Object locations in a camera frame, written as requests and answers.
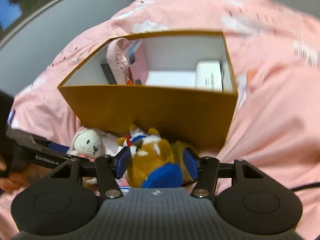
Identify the brown corgi plush toy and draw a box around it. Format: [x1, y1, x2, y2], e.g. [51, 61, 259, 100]
[117, 124, 195, 189]

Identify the person's hand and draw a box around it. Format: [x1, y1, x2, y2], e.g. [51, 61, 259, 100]
[1, 163, 52, 194]

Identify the white knitted bunny toy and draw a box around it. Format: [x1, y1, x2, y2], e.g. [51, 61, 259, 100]
[67, 128, 118, 159]

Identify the orange cardboard storage box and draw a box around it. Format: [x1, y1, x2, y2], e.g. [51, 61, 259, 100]
[58, 30, 238, 149]

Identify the white small box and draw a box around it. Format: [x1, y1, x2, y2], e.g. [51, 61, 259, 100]
[195, 61, 223, 92]

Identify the pink cloth item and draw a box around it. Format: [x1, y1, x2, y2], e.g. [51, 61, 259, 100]
[106, 38, 149, 85]

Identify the pink printed bed sheet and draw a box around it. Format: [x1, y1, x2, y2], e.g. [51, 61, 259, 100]
[10, 0, 319, 239]

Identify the black cable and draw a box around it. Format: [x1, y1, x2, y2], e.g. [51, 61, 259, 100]
[291, 182, 320, 192]

